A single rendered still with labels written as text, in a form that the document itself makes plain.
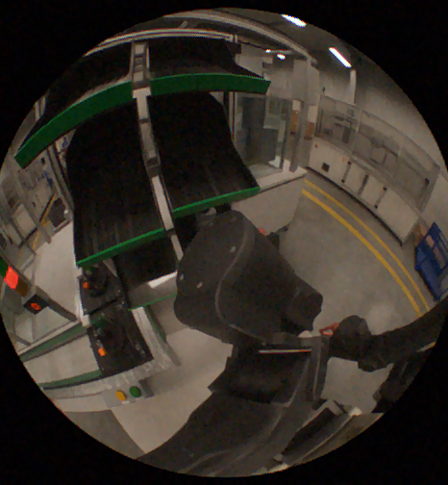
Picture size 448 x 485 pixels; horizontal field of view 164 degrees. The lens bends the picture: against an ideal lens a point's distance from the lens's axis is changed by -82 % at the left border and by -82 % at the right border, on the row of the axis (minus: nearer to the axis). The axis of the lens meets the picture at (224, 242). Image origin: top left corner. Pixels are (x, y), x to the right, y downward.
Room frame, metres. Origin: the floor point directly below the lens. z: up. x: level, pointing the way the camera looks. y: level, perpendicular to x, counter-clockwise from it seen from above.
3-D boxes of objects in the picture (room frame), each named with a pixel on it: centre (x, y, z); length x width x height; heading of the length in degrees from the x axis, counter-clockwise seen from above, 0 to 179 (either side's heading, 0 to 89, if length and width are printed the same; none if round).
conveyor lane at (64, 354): (-0.13, 0.65, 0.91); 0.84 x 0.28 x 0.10; 125
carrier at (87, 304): (0.23, 0.54, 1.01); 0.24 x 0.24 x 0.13; 35
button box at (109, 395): (-0.21, 0.34, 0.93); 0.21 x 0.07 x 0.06; 125
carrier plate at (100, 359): (0.02, 0.39, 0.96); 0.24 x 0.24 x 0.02; 35
